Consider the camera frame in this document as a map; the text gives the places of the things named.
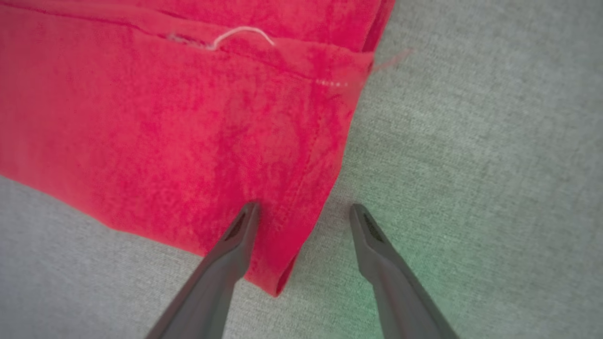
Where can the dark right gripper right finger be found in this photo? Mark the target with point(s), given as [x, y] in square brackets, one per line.
[393, 282]

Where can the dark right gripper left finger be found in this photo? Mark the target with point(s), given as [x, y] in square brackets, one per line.
[221, 273]

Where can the red garment with white stripes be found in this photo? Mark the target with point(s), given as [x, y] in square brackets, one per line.
[165, 117]

